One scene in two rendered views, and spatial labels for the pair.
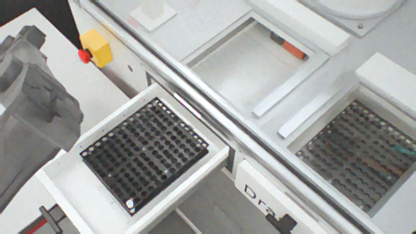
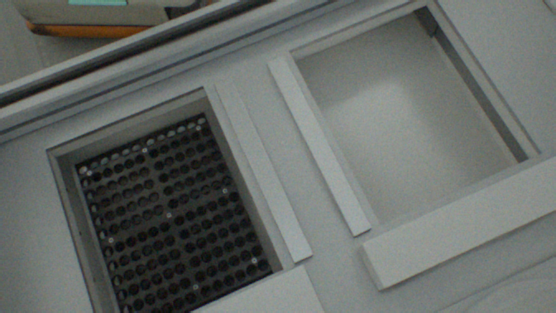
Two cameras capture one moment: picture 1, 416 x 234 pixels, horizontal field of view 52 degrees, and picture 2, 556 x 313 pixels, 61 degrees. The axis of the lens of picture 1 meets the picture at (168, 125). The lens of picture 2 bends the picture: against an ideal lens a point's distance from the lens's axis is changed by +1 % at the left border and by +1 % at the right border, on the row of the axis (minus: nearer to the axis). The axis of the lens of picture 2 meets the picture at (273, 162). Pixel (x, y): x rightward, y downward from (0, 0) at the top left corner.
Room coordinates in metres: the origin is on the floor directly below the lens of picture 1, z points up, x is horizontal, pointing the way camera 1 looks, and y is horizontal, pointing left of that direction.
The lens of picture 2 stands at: (0.55, -0.48, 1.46)
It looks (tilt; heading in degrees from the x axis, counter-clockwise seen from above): 71 degrees down; 109
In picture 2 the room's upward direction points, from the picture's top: 7 degrees counter-clockwise
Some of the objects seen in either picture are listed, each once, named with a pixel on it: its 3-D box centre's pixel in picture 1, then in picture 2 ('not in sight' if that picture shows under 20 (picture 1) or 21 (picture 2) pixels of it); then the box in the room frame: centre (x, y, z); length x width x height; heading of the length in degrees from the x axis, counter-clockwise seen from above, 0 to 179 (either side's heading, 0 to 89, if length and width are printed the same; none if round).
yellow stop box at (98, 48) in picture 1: (95, 49); not in sight; (0.78, 0.17, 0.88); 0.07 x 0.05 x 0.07; 36
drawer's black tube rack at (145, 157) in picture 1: (145, 155); not in sight; (0.45, 0.06, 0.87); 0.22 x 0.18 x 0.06; 126
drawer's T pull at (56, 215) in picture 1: (55, 216); not in sight; (0.32, 0.24, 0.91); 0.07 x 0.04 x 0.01; 36
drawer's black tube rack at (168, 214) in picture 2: not in sight; (174, 220); (0.38, -0.38, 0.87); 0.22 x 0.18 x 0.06; 126
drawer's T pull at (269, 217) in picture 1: (285, 224); not in sight; (0.25, -0.20, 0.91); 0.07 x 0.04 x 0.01; 36
